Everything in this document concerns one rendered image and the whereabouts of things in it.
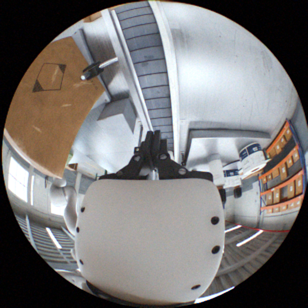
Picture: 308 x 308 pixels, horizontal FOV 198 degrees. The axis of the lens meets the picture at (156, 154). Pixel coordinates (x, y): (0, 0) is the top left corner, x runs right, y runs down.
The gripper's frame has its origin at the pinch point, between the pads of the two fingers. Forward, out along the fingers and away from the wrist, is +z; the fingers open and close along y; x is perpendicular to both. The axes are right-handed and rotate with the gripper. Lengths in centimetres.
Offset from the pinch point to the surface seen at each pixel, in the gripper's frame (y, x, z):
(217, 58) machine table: 18.7, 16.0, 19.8
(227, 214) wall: 441, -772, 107
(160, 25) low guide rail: 3.5, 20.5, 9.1
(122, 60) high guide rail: -3.5, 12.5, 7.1
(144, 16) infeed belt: 1.2, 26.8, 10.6
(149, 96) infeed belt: -2.6, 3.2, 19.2
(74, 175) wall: -521, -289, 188
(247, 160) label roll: 49, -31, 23
